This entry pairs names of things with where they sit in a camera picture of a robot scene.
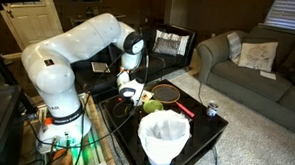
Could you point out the white striped pillow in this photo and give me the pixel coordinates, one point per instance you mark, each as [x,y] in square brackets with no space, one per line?
[234,48]

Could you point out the gray tablet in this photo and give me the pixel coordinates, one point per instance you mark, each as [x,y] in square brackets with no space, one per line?
[100,67]

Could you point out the white printed pillow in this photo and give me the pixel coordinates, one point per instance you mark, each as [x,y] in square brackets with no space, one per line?
[258,55]

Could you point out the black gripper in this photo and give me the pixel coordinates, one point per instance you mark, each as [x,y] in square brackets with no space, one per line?
[136,100]

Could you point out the white panel door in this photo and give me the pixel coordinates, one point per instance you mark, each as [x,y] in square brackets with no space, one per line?
[33,20]

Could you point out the black coffee table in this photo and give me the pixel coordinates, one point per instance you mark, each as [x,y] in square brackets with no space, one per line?
[202,128]

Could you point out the white plastic trash bin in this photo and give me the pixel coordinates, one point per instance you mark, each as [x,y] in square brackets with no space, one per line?
[159,163]

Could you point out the robot mounting platform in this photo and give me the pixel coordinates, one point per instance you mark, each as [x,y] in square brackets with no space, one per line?
[97,150]

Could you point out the gray fabric couch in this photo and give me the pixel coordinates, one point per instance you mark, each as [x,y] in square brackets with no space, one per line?
[254,87]

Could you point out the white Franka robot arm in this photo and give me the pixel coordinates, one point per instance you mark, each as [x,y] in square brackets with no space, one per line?
[72,45]

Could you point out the black equipment cabinet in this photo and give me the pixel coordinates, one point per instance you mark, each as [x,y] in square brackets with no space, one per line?
[0,119]

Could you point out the silver gray cushion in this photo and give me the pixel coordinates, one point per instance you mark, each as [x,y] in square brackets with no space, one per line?
[166,46]

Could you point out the white striped cushion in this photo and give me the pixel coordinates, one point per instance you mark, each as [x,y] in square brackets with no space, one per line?
[184,44]

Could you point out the window blind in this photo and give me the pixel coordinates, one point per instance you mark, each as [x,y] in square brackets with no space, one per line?
[289,13]

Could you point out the white paper sheet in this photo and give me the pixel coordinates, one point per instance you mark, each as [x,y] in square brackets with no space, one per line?
[268,75]

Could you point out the red badminton racket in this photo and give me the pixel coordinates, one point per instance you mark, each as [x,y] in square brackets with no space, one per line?
[166,93]

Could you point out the small drink cup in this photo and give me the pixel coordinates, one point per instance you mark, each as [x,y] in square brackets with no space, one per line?
[212,109]

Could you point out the green round plate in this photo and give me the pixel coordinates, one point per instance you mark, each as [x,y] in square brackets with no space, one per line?
[153,106]

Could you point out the black leather armchair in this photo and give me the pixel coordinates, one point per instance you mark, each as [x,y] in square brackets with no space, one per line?
[161,64]

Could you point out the black round dish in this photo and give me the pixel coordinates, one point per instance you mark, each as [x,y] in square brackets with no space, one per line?
[122,109]

